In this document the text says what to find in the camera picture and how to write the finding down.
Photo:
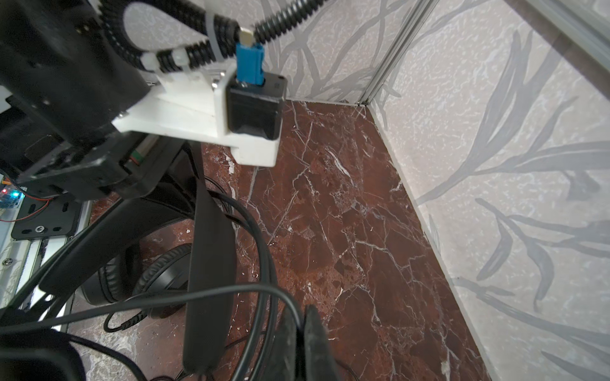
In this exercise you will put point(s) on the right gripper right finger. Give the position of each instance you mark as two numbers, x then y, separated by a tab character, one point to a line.
317	359

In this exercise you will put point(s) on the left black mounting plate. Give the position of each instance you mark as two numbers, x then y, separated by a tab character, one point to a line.
36	219

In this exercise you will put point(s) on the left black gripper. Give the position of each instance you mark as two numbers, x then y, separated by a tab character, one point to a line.
69	88

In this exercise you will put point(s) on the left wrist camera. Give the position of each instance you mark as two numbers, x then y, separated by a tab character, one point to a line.
242	110

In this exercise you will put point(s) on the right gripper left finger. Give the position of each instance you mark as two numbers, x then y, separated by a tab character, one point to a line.
282	365

